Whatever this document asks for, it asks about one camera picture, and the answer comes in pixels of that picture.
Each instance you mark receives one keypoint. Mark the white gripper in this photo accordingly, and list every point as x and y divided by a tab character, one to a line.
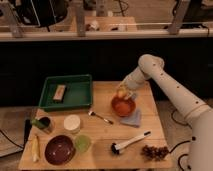
131	94

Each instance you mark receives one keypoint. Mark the yellow apple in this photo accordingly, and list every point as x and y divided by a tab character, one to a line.
121	93

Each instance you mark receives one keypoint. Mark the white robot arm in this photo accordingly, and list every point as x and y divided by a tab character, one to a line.
195	111

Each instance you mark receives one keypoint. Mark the red orange bowl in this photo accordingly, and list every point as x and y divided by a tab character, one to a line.
123	107

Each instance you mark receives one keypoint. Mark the dark maroon bowl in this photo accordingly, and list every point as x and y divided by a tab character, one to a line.
59	150

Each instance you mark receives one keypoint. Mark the blue cloth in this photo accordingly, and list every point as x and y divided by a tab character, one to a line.
133	120

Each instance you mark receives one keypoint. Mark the wooden board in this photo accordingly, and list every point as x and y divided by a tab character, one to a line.
103	134

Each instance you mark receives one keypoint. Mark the metal spoon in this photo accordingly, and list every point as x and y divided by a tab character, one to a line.
91	113

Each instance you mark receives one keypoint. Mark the black white brush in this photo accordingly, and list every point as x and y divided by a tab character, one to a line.
117	147

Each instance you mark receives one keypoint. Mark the green plastic tray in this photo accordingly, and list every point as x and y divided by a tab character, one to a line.
78	93

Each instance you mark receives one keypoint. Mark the wooden block in tray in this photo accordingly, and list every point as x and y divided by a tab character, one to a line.
59	93

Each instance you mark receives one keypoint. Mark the white round lid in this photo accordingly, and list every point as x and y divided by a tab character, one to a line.
72	123

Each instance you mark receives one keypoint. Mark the dark grape bunch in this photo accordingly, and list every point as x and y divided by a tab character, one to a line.
152	153

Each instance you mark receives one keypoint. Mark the light green cup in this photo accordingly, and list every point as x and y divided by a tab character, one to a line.
82	143

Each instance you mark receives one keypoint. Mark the dark mug with cucumber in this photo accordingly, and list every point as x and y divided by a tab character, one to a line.
44	124

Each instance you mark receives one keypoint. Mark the yellow corn cob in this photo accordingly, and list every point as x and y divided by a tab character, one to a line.
35	151

